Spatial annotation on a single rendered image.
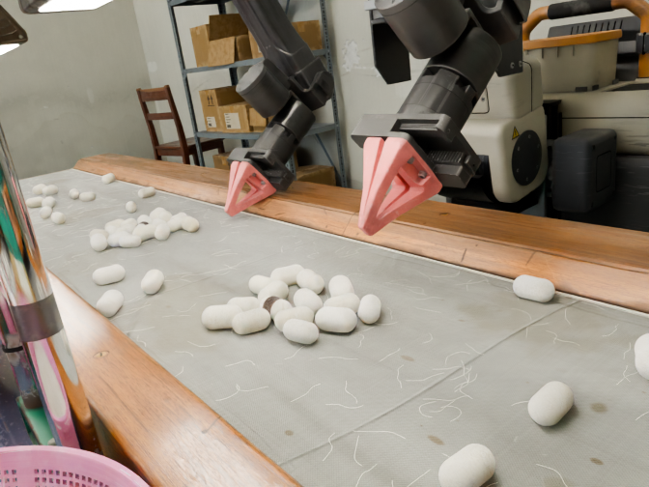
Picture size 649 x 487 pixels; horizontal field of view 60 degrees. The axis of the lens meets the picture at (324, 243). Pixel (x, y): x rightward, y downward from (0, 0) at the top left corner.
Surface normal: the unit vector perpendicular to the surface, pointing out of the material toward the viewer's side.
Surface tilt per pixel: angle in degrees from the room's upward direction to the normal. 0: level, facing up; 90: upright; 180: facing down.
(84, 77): 90
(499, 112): 98
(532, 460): 0
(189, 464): 0
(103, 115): 90
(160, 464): 0
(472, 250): 45
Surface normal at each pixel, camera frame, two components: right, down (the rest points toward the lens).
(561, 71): -0.75, 0.33
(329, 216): -0.64, -0.46
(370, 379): -0.13, -0.94
